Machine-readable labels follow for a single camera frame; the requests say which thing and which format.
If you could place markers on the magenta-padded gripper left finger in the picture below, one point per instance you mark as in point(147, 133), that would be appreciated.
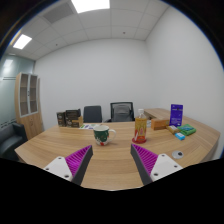
point(70, 166)

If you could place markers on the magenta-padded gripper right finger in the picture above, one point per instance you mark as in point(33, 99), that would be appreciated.
point(153, 165)

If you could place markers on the orange-labelled drink bottle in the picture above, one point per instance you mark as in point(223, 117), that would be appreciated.
point(140, 128)

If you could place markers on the round grey desk grommet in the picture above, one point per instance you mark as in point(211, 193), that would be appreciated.
point(177, 154)

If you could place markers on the small light-blue packet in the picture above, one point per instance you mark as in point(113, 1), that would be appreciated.
point(180, 136)

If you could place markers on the small tan box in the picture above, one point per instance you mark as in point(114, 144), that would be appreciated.
point(172, 129)

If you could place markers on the orange cardboard box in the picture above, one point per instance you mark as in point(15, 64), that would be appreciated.
point(159, 124)

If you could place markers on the green and white mug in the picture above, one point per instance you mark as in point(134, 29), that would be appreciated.
point(101, 136)

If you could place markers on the white printed leaflet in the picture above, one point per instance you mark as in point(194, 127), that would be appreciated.
point(88, 126)

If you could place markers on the small yellow-brown box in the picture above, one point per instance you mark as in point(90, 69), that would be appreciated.
point(79, 122)

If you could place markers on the dark brown box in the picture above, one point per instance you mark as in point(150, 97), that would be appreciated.
point(61, 119)

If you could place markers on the green packet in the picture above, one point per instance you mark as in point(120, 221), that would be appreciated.
point(187, 129)

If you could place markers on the wooden side desk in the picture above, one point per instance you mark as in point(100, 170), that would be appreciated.
point(156, 113)

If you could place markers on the purple upright box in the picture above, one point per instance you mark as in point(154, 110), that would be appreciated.
point(176, 115)

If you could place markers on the wooden glass-door cabinet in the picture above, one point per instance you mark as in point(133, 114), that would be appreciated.
point(33, 125)

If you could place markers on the black padded office chair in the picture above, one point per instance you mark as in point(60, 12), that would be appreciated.
point(92, 114)

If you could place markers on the black mesh office chair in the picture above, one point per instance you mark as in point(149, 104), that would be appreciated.
point(121, 112)

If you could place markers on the black leather sofa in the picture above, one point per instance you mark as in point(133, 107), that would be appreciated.
point(10, 143)

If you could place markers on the square ceiling light panel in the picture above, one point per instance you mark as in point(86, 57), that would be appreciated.
point(90, 5)
point(22, 41)

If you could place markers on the ceiling air vent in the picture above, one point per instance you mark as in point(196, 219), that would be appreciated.
point(60, 12)

